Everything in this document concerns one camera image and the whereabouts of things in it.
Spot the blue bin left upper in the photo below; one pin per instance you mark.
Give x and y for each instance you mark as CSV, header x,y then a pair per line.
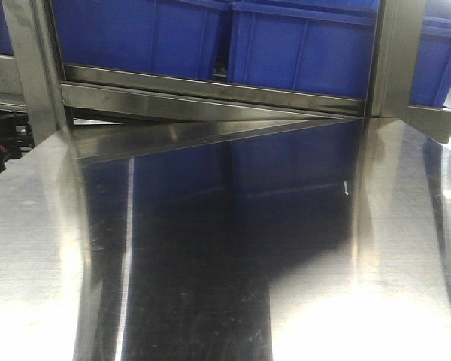
x,y
177,38

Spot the blue bin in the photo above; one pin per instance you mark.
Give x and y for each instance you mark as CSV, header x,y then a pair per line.
x,y
321,49
432,75
177,38

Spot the blue bin right upper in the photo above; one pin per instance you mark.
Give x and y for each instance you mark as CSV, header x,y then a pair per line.
x,y
321,49

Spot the blue bin far right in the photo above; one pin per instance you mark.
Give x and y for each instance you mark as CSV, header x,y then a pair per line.
x,y
432,75

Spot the steel shelf rack frame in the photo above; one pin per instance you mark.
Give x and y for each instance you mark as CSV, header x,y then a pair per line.
x,y
35,80

